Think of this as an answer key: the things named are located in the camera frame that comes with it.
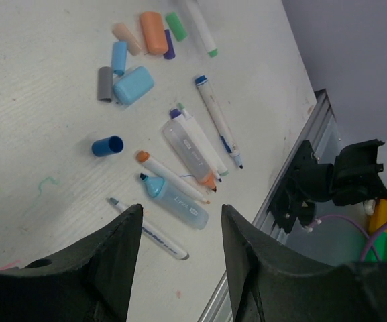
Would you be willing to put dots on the thin orange capped pen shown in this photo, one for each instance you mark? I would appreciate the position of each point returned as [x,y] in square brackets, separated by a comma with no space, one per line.
[150,163]

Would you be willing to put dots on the small blue pen cap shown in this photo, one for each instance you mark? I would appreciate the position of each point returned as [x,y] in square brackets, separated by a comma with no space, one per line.
[119,57]

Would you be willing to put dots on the green pen cap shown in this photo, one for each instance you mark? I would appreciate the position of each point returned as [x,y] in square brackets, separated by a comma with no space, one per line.
[176,26]

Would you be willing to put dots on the orange highlighter marker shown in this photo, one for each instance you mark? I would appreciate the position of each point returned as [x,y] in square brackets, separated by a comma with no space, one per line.
[189,153]

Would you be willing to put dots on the blue capped white marker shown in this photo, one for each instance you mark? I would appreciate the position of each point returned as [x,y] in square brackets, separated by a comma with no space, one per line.
[210,100]

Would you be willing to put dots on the orange marker cap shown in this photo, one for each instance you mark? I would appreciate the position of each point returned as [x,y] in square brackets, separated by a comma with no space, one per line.
[154,34]

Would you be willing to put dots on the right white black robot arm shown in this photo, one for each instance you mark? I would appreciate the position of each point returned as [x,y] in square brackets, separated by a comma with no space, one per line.
[359,173]

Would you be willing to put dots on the light blue highlighter marker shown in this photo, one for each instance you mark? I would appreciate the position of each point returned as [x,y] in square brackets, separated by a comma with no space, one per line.
[175,201]

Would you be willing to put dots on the light blue capped pen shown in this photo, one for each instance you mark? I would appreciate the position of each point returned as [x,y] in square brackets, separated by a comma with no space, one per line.
[164,242]

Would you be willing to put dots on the peach thin pen cap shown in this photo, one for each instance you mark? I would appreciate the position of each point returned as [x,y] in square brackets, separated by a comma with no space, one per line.
[123,33]

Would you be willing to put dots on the light blue pen cap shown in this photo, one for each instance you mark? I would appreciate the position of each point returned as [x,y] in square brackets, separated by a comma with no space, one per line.
[133,86]

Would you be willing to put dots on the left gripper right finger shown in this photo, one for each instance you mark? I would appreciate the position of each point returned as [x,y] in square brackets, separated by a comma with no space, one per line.
[269,282]

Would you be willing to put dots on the green capped white marker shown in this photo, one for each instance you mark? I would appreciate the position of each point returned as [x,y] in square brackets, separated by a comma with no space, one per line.
[202,27]

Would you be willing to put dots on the grey pen cap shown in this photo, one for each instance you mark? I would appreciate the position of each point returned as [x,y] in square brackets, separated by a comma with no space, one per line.
[104,84]

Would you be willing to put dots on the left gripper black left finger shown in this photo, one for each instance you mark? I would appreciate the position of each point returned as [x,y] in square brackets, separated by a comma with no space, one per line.
[90,280]

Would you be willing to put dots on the purple pen cap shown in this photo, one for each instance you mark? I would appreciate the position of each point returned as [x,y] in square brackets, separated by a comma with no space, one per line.
[170,53]

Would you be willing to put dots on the dark blue marker cap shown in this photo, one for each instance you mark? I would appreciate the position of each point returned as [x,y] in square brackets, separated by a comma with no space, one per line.
[107,146]

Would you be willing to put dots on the green white pen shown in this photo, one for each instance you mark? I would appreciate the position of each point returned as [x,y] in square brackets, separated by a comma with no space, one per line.
[215,162]

